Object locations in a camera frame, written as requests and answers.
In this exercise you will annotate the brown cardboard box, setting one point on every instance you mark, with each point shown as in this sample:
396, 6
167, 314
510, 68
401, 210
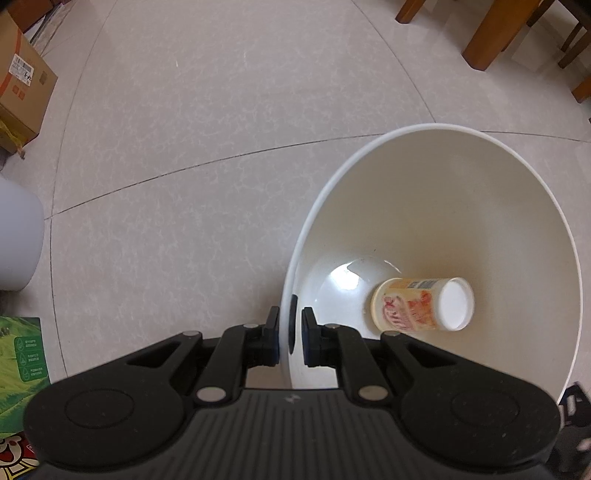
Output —
23, 92

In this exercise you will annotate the wooden chair leg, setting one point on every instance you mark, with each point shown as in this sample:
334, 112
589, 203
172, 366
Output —
571, 44
582, 90

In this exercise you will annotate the thick wooden table leg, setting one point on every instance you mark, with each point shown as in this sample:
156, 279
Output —
491, 39

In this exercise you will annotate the printed paper cup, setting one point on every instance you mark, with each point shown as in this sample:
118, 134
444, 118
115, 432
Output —
415, 307

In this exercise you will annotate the green printed box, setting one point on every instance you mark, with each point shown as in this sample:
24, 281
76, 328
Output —
21, 369

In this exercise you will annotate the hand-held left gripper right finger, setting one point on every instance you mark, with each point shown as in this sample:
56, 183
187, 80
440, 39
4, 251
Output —
304, 351

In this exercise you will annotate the red cartoon printed packet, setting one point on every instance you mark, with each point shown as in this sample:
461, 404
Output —
11, 457

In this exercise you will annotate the white plastic trash bin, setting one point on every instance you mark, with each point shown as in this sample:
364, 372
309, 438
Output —
485, 207

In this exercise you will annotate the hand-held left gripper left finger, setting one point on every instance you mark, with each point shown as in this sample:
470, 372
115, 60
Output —
275, 351

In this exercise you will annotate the white cylindrical container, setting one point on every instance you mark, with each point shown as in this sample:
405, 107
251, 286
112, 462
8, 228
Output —
18, 235

